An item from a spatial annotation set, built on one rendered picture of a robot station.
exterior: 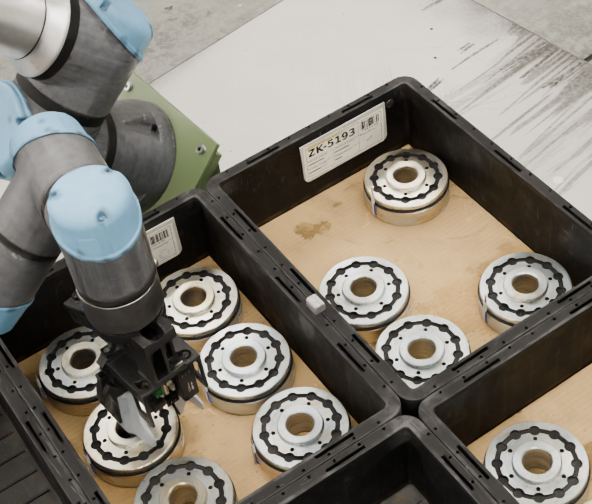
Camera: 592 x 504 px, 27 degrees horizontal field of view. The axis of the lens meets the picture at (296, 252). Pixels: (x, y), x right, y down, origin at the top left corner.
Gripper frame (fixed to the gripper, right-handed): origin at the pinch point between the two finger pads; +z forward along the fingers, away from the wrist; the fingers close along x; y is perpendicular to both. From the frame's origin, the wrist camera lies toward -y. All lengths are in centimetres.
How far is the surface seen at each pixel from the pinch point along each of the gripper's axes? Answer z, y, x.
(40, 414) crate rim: -8.0, -3.0, -10.4
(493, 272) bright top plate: -0.7, 12.9, 38.5
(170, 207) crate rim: -7.9, -16.2, 16.4
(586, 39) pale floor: 85, -71, 162
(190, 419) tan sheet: 2.1, 1.8, 2.9
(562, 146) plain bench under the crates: 15, -5, 72
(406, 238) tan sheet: 2.2, 0.1, 37.3
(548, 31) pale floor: 85, -79, 158
